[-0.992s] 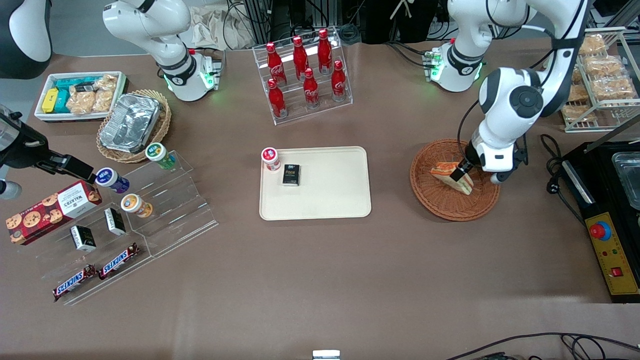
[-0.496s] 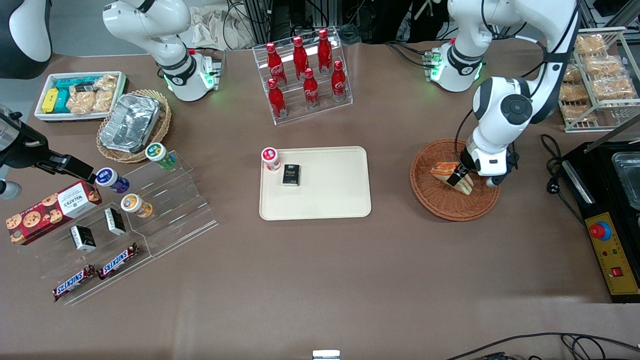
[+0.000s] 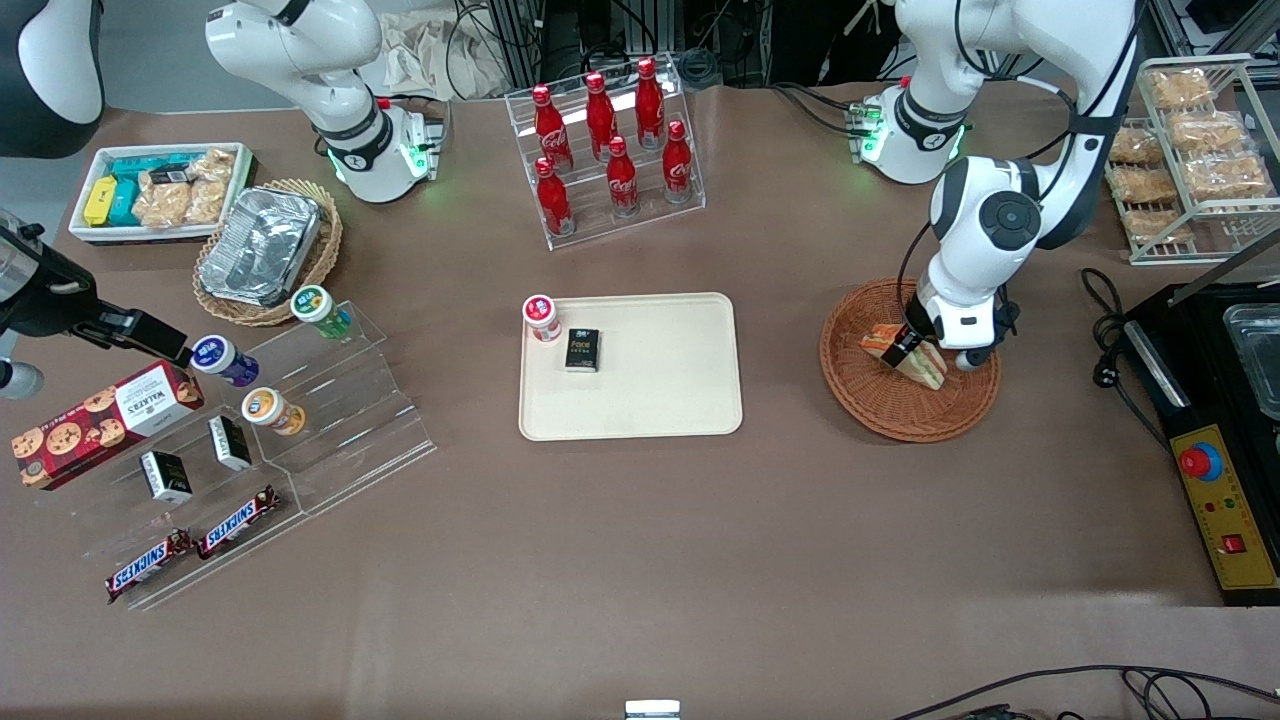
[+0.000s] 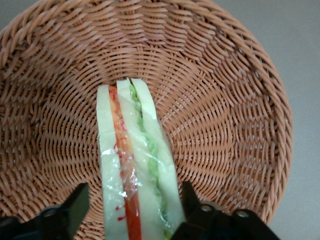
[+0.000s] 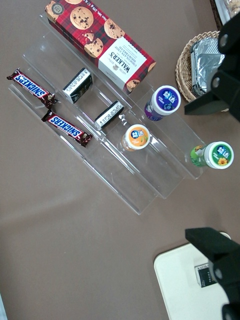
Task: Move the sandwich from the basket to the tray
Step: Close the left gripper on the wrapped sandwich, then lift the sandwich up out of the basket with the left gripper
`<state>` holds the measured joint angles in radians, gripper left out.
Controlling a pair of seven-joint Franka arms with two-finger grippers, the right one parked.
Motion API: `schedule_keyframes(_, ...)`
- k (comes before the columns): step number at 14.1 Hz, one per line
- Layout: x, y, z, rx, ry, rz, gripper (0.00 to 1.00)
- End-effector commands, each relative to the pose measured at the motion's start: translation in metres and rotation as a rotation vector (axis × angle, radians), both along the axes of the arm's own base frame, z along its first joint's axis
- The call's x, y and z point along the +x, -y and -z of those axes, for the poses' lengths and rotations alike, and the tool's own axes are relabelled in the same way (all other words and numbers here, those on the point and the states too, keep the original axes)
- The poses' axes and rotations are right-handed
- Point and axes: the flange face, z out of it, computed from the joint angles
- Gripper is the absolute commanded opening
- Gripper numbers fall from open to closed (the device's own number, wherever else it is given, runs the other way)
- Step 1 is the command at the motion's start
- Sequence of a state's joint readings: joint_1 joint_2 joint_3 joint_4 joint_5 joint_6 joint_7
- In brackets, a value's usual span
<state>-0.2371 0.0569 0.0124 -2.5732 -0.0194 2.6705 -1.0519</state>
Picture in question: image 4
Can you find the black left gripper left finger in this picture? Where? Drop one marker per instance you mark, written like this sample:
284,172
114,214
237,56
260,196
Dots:
60,222

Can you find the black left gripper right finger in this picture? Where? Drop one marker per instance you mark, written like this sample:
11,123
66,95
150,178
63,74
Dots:
215,225

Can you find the triangle sandwich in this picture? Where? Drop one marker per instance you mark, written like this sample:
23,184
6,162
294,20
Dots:
140,155

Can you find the round brown wicker basket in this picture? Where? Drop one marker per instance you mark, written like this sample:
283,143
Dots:
225,112

